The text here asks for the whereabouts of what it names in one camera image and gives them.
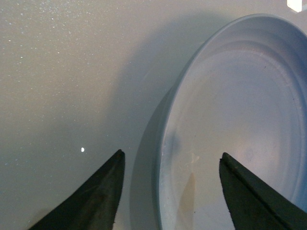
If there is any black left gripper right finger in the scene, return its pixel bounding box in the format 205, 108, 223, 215
219, 152, 307, 230

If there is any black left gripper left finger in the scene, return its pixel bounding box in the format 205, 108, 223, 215
31, 149, 125, 230

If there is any light blue round plate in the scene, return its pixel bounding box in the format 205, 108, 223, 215
130, 14, 307, 230

